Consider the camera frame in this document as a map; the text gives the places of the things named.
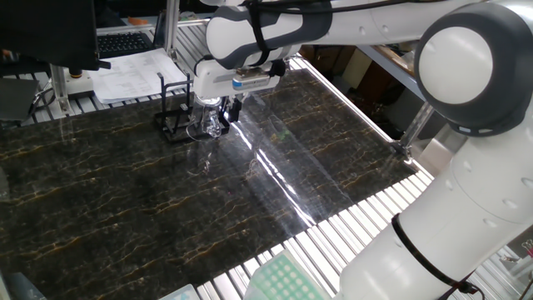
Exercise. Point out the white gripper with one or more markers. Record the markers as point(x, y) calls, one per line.
point(212, 81)

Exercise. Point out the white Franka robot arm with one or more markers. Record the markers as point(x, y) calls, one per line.
point(458, 233)

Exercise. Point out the white printed paper sheets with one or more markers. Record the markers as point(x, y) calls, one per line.
point(133, 75)

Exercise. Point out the black keyboard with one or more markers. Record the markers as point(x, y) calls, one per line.
point(123, 43)

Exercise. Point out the small orange tool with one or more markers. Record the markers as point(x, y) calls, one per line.
point(137, 21)

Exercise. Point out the dark marble pattern mat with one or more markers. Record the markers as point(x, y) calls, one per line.
point(125, 200)

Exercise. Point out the grey metal shelf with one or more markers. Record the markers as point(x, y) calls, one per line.
point(387, 62)

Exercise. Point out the green pipette tip box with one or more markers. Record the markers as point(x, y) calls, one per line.
point(287, 279)

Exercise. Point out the black monitor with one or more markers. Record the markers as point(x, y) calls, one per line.
point(46, 33)

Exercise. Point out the dark grey flat pad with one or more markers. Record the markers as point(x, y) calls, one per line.
point(16, 100)

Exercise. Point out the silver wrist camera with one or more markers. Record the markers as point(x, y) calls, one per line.
point(252, 79)

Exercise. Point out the aluminium frame post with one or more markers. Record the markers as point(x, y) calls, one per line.
point(59, 89)
point(171, 25)
point(416, 125)

